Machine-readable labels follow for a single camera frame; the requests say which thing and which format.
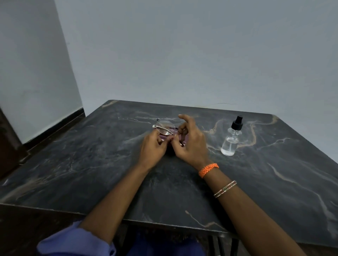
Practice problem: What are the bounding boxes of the person's right hand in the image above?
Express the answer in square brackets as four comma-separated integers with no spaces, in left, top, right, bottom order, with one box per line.
[170,114,212,172]

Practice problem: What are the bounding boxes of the person's left hand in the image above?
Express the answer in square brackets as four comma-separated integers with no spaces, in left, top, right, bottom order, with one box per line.
[139,129,169,172]

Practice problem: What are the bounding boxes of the purple cleaning cloth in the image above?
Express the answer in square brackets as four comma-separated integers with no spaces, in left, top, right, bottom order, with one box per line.
[158,133,189,147]

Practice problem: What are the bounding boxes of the thin metal frame eyeglasses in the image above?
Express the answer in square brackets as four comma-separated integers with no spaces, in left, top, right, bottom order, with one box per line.
[152,118,189,147]

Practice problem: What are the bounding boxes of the person's left forearm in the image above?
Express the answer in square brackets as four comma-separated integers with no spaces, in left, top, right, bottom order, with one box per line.
[79,164,157,244]

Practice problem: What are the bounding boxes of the person's right forearm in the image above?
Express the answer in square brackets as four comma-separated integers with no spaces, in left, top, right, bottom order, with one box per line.
[203,167,308,256]

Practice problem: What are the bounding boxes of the orange braided wrist band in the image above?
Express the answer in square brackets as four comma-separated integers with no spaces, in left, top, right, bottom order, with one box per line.
[198,163,220,179]

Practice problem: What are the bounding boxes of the clear spray bottle black cap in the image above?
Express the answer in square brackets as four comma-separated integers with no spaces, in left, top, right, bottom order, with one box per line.
[221,116,243,157]

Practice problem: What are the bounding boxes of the thin beaded bangle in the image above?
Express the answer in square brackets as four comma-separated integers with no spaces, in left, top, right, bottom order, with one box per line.
[213,180,237,199]

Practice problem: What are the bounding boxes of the dark blue trousers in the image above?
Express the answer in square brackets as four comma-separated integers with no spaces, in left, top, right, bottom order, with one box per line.
[126,230,207,256]

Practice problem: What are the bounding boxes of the light blue shirt sleeve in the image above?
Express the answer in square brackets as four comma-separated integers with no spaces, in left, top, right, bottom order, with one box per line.
[36,221,117,256]

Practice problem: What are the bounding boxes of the brown wooden door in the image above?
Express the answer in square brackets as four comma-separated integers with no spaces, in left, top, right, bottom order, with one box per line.
[0,107,28,180]

